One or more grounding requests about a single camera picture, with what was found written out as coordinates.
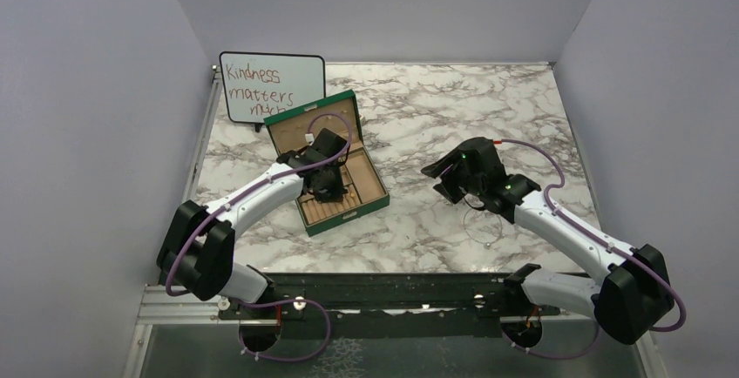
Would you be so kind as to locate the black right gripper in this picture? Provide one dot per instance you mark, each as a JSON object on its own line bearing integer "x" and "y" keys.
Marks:
{"x": 447, "y": 186}

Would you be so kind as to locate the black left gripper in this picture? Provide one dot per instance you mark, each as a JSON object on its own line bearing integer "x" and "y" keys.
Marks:
{"x": 335, "y": 193}

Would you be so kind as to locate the green jewelry box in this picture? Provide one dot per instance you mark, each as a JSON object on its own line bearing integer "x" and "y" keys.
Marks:
{"x": 335, "y": 122}

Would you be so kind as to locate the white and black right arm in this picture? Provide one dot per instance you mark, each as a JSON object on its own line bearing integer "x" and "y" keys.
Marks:
{"x": 626, "y": 290}

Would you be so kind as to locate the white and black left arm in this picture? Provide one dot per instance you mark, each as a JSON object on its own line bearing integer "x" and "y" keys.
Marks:
{"x": 197, "y": 254}

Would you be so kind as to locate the whiteboard with red writing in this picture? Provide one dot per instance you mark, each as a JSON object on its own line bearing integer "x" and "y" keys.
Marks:
{"x": 259, "y": 85}

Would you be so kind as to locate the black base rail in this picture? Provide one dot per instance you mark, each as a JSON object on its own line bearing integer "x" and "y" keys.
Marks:
{"x": 385, "y": 305}

